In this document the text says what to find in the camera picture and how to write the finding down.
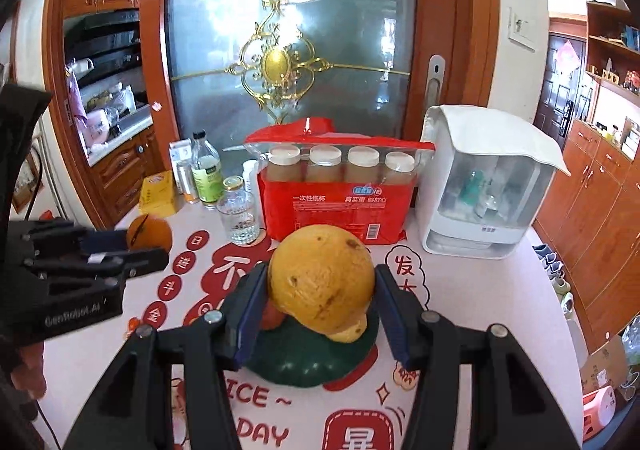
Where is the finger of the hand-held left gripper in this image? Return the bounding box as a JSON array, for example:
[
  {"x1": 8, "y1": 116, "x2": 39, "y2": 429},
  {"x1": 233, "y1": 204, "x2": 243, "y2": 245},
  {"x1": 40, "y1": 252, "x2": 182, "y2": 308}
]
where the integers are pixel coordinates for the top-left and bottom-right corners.
[
  {"x1": 87, "y1": 247, "x2": 170, "y2": 282},
  {"x1": 79, "y1": 228, "x2": 130, "y2": 257}
]

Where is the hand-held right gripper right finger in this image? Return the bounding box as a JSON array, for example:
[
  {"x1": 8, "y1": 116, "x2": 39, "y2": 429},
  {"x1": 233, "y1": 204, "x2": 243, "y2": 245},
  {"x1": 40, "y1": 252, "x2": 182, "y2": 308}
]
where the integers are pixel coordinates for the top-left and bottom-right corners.
[{"x1": 374, "y1": 264, "x2": 583, "y2": 450}]

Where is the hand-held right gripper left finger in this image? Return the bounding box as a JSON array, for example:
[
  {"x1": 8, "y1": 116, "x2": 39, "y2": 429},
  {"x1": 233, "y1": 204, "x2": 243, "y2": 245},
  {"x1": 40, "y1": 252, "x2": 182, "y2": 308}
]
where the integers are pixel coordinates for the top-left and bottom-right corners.
[{"x1": 62, "y1": 262, "x2": 271, "y2": 450}]

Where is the red tomato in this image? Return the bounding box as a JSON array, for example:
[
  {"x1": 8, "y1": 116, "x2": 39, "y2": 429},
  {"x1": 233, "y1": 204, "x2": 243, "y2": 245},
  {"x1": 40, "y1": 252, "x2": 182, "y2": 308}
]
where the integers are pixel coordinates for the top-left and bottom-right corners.
[{"x1": 260, "y1": 302, "x2": 289, "y2": 331}]

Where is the round orange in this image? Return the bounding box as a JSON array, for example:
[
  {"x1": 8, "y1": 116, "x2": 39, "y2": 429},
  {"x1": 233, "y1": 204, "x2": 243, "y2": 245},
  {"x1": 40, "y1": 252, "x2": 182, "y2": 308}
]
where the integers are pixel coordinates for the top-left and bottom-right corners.
[{"x1": 126, "y1": 214, "x2": 174, "y2": 257}]

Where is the dark green plate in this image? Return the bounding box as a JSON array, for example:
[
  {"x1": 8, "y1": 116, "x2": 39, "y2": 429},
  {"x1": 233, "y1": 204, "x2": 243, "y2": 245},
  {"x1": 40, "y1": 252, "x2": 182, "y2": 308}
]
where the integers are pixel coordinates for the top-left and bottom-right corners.
[{"x1": 239, "y1": 314, "x2": 381, "y2": 389}]

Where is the large yellow pomelo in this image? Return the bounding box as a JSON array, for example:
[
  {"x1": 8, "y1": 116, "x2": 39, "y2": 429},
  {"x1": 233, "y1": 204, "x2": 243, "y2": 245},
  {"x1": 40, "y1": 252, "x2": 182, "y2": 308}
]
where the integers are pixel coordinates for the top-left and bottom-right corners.
[{"x1": 267, "y1": 224, "x2": 376, "y2": 336}]

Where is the person's left hand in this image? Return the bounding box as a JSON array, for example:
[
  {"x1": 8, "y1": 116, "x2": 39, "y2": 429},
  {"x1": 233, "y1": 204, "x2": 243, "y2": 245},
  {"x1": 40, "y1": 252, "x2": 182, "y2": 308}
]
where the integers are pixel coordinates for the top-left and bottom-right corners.
[{"x1": 11, "y1": 341, "x2": 49, "y2": 400}]

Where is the yellow lemon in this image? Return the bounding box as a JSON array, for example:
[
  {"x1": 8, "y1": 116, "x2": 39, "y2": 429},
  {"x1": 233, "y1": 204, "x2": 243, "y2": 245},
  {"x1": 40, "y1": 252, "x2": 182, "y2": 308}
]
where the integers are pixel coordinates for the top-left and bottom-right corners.
[{"x1": 332, "y1": 314, "x2": 369, "y2": 344}]

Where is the yellow box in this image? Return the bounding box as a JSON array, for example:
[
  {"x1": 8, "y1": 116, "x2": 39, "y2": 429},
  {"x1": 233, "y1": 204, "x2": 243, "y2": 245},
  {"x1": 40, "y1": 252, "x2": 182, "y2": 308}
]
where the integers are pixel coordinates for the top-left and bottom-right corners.
[{"x1": 138, "y1": 170, "x2": 180, "y2": 216}]

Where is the wooden kitchen base cabinet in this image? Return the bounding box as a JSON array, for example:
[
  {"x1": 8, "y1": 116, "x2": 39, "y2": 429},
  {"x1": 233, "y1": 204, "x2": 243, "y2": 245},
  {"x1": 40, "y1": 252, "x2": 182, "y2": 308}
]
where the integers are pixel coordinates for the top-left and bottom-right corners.
[{"x1": 90, "y1": 126, "x2": 167, "y2": 227}]

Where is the green label glass bottle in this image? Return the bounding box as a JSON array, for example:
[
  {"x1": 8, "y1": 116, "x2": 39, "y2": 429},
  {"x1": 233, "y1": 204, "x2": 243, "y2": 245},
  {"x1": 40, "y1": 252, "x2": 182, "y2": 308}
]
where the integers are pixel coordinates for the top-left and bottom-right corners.
[{"x1": 190, "y1": 130, "x2": 225, "y2": 210}]

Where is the clear glass jar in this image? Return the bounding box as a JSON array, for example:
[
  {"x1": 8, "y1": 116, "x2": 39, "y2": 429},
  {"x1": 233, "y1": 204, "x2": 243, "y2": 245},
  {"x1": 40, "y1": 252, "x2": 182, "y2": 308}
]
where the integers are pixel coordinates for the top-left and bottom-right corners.
[{"x1": 216, "y1": 176, "x2": 261, "y2": 245}]

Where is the white carton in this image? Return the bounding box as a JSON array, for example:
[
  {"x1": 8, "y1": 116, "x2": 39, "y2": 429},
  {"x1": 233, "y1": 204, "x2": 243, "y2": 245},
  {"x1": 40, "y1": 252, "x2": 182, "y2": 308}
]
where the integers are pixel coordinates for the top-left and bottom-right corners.
[{"x1": 168, "y1": 140, "x2": 194, "y2": 191}]

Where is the kitchen counter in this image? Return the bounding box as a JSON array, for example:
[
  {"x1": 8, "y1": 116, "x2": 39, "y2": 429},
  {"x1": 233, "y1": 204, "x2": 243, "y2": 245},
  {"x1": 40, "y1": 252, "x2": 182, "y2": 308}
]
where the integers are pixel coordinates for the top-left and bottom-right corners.
[{"x1": 84, "y1": 102, "x2": 154, "y2": 167}]

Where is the red tissue roll pack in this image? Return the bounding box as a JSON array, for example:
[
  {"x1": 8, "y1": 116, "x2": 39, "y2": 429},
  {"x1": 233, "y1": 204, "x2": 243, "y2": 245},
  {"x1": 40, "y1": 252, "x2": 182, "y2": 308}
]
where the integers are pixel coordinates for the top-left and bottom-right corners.
[{"x1": 243, "y1": 116, "x2": 437, "y2": 245}]

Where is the white countertop appliance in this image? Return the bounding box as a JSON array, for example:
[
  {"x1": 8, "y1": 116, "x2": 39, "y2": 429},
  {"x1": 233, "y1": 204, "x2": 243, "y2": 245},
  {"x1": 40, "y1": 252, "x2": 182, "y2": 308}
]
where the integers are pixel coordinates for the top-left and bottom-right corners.
[{"x1": 421, "y1": 142, "x2": 557, "y2": 261}]

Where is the grey slipper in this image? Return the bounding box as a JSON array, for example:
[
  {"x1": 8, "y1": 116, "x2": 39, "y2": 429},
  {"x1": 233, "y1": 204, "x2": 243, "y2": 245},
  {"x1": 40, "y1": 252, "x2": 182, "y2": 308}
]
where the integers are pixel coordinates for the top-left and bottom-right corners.
[{"x1": 533, "y1": 243, "x2": 561, "y2": 277}]

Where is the black range hood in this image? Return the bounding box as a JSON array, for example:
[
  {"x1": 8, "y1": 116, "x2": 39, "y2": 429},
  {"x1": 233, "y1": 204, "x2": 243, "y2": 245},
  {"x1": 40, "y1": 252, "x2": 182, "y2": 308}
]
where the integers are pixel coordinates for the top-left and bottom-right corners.
[{"x1": 63, "y1": 10, "x2": 141, "y2": 82}]

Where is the cardboard box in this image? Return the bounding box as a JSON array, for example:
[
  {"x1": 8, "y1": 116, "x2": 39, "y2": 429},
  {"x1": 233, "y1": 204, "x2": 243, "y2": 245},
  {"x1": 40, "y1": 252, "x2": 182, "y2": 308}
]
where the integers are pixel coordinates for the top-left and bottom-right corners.
[{"x1": 579, "y1": 334, "x2": 632, "y2": 397}]

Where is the white cloth cover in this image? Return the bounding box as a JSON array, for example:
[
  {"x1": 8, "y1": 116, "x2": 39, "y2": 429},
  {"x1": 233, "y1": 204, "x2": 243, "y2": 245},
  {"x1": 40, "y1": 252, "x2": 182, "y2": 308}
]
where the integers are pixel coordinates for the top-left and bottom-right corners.
[{"x1": 419, "y1": 104, "x2": 571, "y2": 177}]

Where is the pink plastic stool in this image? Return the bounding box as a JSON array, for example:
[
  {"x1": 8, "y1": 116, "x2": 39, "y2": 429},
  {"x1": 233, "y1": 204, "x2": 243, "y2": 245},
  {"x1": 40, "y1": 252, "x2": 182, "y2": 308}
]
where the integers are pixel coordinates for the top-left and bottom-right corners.
[{"x1": 582, "y1": 384, "x2": 619, "y2": 442}]

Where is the wooden shelf cabinet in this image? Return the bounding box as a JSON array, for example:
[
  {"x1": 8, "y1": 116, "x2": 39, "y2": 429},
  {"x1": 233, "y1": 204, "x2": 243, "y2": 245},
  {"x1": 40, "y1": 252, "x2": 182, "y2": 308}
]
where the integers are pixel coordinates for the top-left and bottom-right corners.
[{"x1": 532, "y1": 0, "x2": 640, "y2": 362}]

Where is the dark entrance door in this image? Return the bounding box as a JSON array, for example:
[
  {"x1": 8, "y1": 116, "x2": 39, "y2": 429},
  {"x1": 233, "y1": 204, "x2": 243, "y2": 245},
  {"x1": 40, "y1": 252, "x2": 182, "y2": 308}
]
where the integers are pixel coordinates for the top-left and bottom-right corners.
[{"x1": 532, "y1": 17, "x2": 589, "y2": 139}]

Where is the wooden frosted glass door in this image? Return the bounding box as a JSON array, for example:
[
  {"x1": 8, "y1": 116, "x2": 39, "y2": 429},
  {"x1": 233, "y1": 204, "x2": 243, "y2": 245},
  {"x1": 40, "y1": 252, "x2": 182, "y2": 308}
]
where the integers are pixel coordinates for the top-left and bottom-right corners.
[{"x1": 137, "y1": 0, "x2": 502, "y2": 157}]

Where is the black cable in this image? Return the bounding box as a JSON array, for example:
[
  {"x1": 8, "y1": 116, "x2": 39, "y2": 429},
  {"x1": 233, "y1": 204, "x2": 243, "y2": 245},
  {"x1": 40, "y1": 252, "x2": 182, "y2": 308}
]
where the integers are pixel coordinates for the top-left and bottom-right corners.
[{"x1": 27, "y1": 397, "x2": 67, "y2": 450}]

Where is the silver door handle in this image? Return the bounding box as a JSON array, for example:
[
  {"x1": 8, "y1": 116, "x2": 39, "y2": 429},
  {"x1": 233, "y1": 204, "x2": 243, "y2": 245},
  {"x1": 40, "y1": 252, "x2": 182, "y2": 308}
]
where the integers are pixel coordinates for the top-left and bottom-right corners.
[{"x1": 427, "y1": 55, "x2": 446, "y2": 107}]

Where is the white wall switch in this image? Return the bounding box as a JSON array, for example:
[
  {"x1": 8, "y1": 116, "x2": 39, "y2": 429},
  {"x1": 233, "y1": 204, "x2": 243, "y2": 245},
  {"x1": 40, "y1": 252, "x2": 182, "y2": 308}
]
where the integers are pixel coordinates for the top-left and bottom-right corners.
[{"x1": 508, "y1": 5, "x2": 539, "y2": 51}]

